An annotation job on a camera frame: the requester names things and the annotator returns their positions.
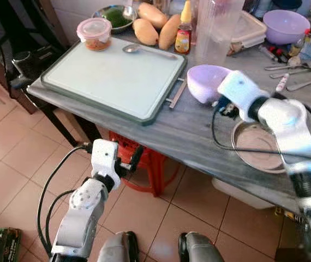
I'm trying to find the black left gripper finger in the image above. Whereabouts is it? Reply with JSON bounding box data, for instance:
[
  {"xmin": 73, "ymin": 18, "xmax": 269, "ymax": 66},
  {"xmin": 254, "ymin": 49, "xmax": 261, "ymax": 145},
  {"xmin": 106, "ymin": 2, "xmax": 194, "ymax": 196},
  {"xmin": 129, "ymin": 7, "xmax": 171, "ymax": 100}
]
[{"xmin": 129, "ymin": 144, "xmax": 145, "ymax": 171}]

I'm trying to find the small lilac plastic bowl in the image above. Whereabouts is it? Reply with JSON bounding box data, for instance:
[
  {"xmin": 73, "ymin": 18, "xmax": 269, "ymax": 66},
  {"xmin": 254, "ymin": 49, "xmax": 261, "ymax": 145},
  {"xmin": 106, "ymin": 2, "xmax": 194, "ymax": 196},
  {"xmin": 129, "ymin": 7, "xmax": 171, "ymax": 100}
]
[{"xmin": 187, "ymin": 64, "xmax": 234, "ymax": 105}]

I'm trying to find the red plastic stool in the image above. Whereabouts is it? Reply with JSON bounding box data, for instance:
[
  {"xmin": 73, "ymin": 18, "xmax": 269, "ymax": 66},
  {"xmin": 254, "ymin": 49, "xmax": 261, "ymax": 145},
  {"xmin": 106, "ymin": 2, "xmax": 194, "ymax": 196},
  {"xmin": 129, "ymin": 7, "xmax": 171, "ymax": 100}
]
[{"xmin": 108, "ymin": 131, "xmax": 181, "ymax": 197}]

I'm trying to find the round metal plate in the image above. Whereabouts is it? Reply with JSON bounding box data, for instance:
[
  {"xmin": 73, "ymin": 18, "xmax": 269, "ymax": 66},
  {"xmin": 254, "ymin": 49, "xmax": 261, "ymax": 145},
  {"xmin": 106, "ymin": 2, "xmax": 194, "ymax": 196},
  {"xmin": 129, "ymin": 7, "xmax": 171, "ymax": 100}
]
[{"xmin": 231, "ymin": 121, "xmax": 288, "ymax": 175}]

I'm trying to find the clear plastic pitcher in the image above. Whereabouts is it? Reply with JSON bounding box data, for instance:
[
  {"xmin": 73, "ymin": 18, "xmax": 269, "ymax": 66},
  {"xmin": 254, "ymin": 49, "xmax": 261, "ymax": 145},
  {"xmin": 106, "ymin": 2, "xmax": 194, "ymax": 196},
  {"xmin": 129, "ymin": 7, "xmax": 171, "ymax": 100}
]
[{"xmin": 195, "ymin": 0, "xmax": 246, "ymax": 67}]

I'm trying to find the red black small tube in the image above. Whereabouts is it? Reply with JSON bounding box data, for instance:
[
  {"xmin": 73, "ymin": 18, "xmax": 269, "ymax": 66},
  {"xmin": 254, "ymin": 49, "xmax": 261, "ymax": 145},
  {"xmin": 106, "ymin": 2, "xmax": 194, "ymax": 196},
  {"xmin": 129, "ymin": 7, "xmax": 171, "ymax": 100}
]
[{"xmin": 273, "ymin": 48, "xmax": 289, "ymax": 62}]

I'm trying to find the metal fork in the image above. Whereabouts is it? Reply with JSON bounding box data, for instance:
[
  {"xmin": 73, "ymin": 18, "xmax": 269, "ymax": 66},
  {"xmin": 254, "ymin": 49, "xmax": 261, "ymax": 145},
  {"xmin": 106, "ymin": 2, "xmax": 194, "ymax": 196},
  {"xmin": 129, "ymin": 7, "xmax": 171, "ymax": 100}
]
[{"xmin": 264, "ymin": 59, "xmax": 311, "ymax": 72}]

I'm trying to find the clear square food container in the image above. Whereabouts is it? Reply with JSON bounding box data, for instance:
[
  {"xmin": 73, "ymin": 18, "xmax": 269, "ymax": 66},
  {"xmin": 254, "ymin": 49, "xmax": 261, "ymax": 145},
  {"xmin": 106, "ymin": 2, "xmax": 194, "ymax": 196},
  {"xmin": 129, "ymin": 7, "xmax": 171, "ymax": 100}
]
[{"xmin": 228, "ymin": 10, "xmax": 267, "ymax": 56}]

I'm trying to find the white green-rimmed serving tray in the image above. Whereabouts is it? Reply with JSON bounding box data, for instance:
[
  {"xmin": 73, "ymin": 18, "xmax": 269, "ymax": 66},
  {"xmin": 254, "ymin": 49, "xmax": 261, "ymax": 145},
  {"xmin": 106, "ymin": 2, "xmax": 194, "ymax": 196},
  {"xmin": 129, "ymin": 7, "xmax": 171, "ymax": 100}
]
[{"xmin": 40, "ymin": 37, "xmax": 188, "ymax": 127}]

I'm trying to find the yellow-capped sauce bottle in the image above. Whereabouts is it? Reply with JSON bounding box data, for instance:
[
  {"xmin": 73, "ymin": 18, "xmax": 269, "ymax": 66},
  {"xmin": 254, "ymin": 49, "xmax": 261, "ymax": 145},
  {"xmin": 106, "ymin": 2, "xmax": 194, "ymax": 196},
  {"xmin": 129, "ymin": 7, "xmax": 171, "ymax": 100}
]
[{"xmin": 175, "ymin": 0, "xmax": 193, "ymax": 55}]

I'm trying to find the grey left robot leg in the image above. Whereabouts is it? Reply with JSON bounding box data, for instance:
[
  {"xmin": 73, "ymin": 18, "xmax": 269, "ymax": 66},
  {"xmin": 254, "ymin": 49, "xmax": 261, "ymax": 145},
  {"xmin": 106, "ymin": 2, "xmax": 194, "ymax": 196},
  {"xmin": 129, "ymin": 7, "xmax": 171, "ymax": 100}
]
[{"xmin": 97, "ymin": 231, "xmax": 140, "ymax": 262}]

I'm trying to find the grey robot leg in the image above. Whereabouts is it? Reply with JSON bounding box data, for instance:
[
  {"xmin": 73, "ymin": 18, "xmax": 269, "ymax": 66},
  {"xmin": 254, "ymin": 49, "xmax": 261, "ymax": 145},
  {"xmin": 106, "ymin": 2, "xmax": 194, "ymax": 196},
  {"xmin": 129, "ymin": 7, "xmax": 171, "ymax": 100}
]
[
  {"xmin": 97, "ymin": 231, "xmax": 140, "ymax": 262},
  {"xmin": 177, "ymin": 232, "xmax": 225, "ymax": 262}
]

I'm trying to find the flat metal utensil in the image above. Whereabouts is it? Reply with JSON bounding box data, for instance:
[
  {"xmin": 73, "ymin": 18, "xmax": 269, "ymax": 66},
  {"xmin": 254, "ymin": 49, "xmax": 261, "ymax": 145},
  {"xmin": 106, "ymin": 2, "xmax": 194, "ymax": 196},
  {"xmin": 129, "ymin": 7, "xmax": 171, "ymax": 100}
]
[{"xmin": 286, "ymin": 73, "xmax": 311, "ymax": 92}]

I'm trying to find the white plastic storage box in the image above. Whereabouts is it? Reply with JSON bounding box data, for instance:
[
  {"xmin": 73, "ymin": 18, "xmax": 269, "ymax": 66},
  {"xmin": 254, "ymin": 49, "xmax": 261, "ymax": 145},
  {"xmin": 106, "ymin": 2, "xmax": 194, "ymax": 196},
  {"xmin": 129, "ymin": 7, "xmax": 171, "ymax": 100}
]
[{"xmin": 210, "ymin": 177, "xmax": 277, "ymax": 211}]

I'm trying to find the large purple plastic bowl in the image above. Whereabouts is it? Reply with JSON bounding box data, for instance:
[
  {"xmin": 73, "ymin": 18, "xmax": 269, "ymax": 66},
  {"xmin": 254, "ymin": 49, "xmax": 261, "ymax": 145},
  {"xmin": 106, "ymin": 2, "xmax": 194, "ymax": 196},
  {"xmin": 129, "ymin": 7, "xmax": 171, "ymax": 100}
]
[{"xmin": 262, "ymin": 9, "xmax": 311, "ymax": 45}]

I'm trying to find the small yellow-labelled bottle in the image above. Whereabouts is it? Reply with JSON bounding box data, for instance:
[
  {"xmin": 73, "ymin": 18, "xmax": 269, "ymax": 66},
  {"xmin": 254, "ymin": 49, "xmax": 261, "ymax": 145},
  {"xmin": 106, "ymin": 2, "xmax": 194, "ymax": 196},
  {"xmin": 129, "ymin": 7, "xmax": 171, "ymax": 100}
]
[{"xmin": 289, "ymin": 28, "xmax": 311, "ymax": 58}]

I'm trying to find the short metal spoon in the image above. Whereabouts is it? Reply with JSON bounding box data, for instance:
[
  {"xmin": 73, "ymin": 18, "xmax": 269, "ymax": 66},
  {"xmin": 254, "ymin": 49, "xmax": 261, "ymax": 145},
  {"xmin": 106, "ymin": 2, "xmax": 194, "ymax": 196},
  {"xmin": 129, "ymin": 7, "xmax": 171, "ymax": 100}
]
[{"xmin": 122, "ymin": 44, "xmax": 178, "ymax": 60}]

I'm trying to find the grey right robot leg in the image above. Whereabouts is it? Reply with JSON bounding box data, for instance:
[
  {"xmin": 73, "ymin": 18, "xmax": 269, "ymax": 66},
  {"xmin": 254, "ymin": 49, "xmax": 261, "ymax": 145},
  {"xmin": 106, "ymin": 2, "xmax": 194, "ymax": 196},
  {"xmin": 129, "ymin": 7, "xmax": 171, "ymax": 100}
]
[{"xmin": 177, "ymin": 232, "xmax": 225, "ymax": 262}]

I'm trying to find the pink-lidded plastic food tub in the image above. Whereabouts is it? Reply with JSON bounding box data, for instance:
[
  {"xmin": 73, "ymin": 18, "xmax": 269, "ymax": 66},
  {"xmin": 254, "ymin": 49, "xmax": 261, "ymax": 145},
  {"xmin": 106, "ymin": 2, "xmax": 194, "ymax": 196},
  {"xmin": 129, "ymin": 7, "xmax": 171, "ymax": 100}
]
[{"xmin": 76, "ymin": 17, "xmax": 113, "ymax": 52}]

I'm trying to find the metal bowl with greens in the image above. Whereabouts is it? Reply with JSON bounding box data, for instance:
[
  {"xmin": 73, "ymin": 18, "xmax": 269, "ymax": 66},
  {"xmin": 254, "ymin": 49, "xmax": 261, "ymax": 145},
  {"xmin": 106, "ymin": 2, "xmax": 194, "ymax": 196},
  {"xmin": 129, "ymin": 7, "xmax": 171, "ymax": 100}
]
[{"xmin": 93, "ymin": 4, "xmax": 137, "ymax": 34}]

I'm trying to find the dark printed cardboard box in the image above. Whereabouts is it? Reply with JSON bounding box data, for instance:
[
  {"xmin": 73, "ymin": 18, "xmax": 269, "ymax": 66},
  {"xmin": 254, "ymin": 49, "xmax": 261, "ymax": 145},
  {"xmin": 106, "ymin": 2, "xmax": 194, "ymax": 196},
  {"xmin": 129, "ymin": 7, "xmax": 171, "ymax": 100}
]
[{"xmin": 0, "ymin": 227, "xmax": 22, "ymax": 262}]

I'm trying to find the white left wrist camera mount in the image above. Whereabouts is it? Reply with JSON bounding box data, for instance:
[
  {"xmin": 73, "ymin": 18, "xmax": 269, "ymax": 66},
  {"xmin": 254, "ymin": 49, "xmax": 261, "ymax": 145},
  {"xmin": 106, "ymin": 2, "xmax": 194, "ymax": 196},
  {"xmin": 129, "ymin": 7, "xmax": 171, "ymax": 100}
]
[{"xmin": 91, "ymin": 139, "xmax": 121, "ymax": 189}]

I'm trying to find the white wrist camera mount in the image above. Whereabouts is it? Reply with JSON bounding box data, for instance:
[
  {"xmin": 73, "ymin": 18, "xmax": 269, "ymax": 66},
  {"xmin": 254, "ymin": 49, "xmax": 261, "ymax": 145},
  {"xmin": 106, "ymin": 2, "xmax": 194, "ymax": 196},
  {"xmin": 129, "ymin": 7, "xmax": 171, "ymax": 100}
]
[
  {"xmin": 91, "ymin": 139, "xmax": 121, "ymax": 189},
  {"xmin": 217, "ymin": 70, "xmax": 263, "ymax": 122}
]

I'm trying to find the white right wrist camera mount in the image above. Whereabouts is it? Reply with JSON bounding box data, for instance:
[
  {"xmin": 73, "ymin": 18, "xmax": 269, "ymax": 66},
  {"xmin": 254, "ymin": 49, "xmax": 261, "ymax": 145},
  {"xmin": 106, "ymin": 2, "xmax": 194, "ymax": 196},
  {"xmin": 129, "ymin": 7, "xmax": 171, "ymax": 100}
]
[{"xmin": 217, "ymin": 70, "xmax": 263, "ymax": 122}]

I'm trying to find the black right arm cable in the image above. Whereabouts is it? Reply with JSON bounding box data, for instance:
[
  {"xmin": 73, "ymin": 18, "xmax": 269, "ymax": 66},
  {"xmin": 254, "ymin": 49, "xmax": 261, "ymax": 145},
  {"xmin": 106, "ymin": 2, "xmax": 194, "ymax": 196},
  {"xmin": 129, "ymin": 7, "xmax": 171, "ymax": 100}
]
[{"xmin": 210, "ymin": 101, "xmax": 311, "ymax": 162}]

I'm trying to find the long black left arm cable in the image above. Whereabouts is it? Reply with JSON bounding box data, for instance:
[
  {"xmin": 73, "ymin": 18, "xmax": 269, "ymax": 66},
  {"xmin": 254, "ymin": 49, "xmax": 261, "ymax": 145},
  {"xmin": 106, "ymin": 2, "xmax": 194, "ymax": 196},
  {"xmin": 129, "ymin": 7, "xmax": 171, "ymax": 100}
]
[{"xmin": 37, "ymin": 143, "xmax": 91, "ymax": 255}]

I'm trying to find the short black left arm cable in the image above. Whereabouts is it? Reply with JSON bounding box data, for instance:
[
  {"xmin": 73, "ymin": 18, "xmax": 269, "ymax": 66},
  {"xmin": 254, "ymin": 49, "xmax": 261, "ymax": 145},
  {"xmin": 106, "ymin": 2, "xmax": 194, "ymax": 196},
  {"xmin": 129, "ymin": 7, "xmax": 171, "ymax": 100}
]
[{"xmin": 45, "ymin": 188, "xmax": 76, "ymax": 252}]

